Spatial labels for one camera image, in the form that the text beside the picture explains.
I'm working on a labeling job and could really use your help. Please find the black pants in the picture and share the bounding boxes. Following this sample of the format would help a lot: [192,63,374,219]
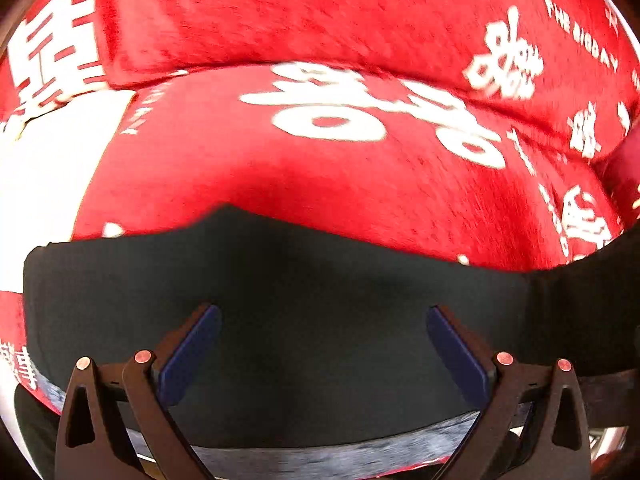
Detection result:
[22,202,640,480]

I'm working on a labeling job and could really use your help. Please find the dark red small cushion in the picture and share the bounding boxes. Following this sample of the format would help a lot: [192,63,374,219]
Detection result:
[599,125,640,229]

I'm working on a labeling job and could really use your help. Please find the red white printed bedspread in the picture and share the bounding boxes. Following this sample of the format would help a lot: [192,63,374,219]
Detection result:
[0,62,626,480]

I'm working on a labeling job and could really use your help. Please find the red printed pillow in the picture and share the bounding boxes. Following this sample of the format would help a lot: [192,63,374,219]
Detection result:
[1,0,639,157]

